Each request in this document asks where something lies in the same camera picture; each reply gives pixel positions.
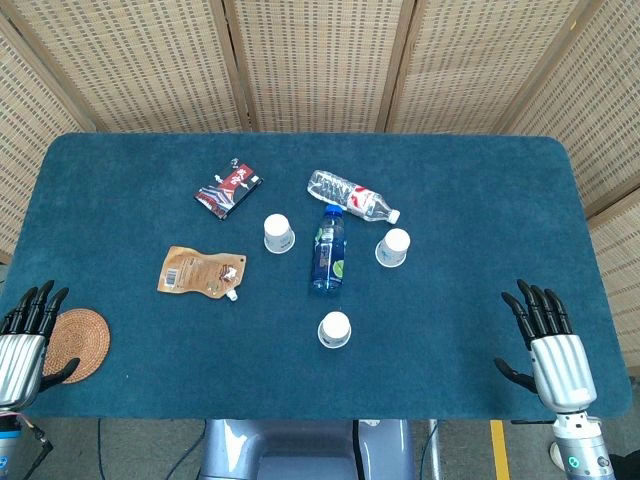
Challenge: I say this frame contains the black red printed box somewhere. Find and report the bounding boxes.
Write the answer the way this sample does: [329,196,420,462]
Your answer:
[193,157,265,222]

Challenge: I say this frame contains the round woven rattan coaster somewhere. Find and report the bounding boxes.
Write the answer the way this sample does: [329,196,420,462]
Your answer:
[42,308,112,385]

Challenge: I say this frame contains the yellow floor tape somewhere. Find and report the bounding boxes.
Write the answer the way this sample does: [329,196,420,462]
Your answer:
[489,419,511,480]

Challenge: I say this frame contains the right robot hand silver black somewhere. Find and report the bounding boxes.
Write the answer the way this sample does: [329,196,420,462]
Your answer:
[493,278,599,414]

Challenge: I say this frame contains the metal table leg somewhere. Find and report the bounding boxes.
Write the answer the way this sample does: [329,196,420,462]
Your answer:
[427,419,442,480]

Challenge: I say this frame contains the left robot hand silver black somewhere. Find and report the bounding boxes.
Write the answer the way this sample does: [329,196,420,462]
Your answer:
[0,279,81,411]

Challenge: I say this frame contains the woven bamboo screen panel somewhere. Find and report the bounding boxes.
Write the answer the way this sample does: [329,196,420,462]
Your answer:
[387,0,609,135]
[499,0,640,211]
[222,0,416,134]
[587,192,640,371]
[0,12,99,264]
[0,0,254,135]

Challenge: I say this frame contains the white paper cup blue flowers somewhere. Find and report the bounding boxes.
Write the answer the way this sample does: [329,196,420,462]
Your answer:
[374,228,412,268]
[263,213,296,255]
[317,310,353,350]

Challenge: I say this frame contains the clear plastic water bottle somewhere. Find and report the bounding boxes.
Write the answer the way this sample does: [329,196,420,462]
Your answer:
[306,169,402,224]

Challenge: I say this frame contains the brown spout pouch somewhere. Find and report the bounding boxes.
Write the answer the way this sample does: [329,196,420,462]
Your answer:
[156,245,248,303]

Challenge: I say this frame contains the teal felt table cloth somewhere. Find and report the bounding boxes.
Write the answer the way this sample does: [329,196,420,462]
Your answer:
[0,131,634,422]

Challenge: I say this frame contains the black cable on torso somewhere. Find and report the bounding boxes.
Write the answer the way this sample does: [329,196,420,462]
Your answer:
[352,419,363,480]

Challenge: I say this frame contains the blue plastic drink bottle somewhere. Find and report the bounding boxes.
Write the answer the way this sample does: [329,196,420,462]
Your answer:
[310,203,348,292]

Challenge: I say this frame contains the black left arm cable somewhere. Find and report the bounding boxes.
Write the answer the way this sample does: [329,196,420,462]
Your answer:
[20,422,55,465]

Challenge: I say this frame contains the grey-blue robot torso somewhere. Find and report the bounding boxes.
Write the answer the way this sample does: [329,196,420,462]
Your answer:
[199,418,416,480]

